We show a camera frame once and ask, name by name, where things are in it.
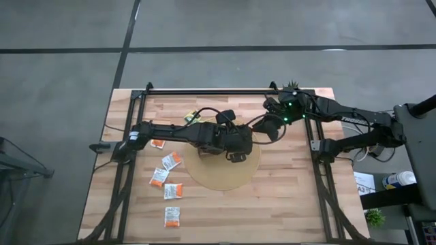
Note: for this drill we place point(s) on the white wipes canister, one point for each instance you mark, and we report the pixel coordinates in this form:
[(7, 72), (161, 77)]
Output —
[(398, 180)]

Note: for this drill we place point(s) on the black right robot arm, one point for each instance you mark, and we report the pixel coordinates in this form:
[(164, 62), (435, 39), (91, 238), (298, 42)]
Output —
[(354, 115)]

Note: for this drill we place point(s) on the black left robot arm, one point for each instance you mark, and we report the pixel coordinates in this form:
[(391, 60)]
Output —
[(177, 132)]

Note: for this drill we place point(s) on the black aluminium table frame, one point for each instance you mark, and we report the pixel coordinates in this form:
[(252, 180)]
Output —
[(204, 92)]

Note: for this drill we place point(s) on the small green plant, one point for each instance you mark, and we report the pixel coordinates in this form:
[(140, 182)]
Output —
[(374, 217)]

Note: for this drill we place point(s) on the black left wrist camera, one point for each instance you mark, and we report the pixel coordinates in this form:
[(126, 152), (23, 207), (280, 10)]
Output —
[(225, 116)]

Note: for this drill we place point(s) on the round woven straw placemat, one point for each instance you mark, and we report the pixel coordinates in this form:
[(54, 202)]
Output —
[(221, 177)]

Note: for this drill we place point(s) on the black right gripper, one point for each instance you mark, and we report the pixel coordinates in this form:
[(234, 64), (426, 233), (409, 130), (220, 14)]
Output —
[(281, 117)]

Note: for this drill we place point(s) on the dark desk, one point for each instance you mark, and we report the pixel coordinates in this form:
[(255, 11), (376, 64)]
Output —
[(419, 153)]

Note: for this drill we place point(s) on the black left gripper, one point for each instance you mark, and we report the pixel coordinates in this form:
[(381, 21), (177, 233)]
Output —
[(238, 141)]

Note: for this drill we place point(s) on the white orange tea bag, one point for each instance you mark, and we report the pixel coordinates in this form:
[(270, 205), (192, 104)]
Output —
[(173, 191), (159, 177), (157, 144), (171, 160), (172, 216)]

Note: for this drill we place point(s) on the black low shelf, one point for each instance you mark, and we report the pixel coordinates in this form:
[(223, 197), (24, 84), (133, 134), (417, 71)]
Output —
[(391, 197)]

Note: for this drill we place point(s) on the black power strip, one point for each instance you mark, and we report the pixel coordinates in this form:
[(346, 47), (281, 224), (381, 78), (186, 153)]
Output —
[(99, 147)]

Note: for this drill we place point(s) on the green lemon lime tea bag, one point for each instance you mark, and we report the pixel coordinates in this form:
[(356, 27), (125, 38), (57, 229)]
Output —
[(191, 117)]

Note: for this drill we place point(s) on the potted succulent plant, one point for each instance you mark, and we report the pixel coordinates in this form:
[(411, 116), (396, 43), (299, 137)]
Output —
[(293, 84)]

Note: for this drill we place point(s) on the grey metal cart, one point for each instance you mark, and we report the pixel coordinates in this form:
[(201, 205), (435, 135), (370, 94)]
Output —
[(20, 166)]

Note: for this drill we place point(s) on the black electronics box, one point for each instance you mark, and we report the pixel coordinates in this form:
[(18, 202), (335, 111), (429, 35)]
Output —
[(379, 152)]

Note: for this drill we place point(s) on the white paper sheet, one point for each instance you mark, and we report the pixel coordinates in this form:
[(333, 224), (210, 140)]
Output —
[(366, 182)]

